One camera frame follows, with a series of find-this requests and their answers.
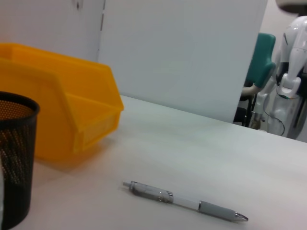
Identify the white grey ballpoint pen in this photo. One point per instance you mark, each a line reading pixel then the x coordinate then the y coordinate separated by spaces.
pixel 182 200

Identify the black mesh pen holder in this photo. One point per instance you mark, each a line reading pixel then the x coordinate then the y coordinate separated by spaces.
pixel 16 143

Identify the yellow plastic bin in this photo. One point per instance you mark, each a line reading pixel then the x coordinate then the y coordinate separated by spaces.
pixel 60 95

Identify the teal padded chair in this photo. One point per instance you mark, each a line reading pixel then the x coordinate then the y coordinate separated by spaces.
pixel 261 62

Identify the white humanoid robot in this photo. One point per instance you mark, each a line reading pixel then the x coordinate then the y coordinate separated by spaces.
pixel 292 72

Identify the black chair frame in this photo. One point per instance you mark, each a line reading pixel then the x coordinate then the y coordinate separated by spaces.
pixel 243 112

